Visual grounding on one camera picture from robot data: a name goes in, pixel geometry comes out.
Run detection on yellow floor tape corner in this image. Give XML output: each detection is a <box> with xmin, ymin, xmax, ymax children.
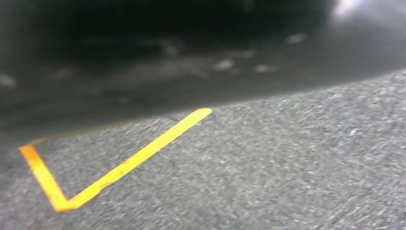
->
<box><xmin>19</xmin><ymin>107</ymin><xmax>213</xmax><ymax>213</ymax></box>

